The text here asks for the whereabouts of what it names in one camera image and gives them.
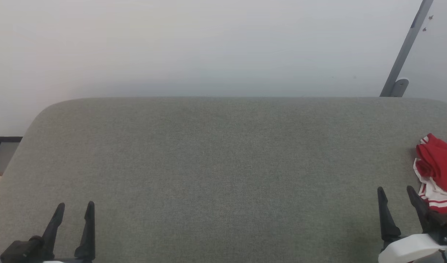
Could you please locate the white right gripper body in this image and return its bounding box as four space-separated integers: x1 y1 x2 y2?
378 233 447 263

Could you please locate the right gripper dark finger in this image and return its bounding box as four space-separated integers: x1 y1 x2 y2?
377 187 402 242
407 185 434 233

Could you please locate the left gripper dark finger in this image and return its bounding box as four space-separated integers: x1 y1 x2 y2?
41 203 66 260
74 201 96 261

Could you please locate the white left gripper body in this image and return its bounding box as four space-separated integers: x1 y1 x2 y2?
42 258 96 263

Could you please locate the red garment with white trim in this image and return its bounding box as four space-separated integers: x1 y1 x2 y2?
413 133 447 215

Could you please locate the black framed panel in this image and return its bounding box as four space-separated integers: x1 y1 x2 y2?
0 136 23 176

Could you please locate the grey fabric sofa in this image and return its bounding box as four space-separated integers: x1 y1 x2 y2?
0 96 447 263

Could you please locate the grey post foot bracket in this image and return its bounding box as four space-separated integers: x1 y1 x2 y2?
391 78 409 98

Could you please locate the grey metal post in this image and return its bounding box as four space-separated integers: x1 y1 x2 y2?
379 0 435 98

